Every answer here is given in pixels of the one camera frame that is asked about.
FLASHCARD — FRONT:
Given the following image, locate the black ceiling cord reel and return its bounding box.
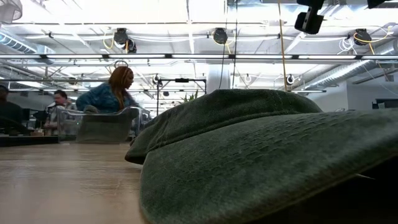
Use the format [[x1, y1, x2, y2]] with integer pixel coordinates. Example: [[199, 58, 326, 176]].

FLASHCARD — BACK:
[[213, 27, 229, 45], [113, 27, 137, 54], [354, 28, 373, 46]]

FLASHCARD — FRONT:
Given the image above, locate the long ceiling light bar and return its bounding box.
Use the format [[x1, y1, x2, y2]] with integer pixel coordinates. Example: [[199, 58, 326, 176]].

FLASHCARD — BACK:
[[0, 53, 398, 60]]

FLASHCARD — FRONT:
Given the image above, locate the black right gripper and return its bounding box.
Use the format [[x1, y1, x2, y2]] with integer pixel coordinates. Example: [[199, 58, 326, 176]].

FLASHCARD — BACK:
[[296, 0, 326, 15]]

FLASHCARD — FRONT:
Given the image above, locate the black rectangular stand frame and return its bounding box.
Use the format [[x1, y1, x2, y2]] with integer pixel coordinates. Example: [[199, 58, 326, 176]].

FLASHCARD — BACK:
[[156, 77, 208, 116]]

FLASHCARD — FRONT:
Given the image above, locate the yellow hanging cord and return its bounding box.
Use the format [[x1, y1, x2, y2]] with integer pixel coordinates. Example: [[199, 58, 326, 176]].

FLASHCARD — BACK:
[[277, 0, 289, 91]]

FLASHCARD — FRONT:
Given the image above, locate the person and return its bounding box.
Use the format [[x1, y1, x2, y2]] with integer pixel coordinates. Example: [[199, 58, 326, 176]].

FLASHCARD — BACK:
[[75, 65, 141, 114], [42, 89, 78, 136]]

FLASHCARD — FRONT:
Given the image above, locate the silver ventilation duct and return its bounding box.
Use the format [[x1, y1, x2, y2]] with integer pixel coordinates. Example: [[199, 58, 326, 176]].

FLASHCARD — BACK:
[[292, 58, 398, 91]]

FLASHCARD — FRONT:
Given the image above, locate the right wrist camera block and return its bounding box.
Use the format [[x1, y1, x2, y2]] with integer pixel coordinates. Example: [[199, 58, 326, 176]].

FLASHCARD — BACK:
[[294, 11, 326, 35]]

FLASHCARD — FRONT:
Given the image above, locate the green plant in white pot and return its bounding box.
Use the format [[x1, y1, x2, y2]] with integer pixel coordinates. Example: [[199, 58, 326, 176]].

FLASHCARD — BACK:
[[179, 89, 200, 105]]

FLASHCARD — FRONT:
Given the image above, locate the clear plastic bin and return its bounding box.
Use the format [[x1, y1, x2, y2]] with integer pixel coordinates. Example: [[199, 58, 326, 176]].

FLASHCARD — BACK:
[[57, 105, 152, 144]]

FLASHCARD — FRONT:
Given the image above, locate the dark grey cloth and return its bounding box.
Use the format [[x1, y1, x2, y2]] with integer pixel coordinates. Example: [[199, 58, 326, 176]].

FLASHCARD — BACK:
[[124, 88, 398, 224]]

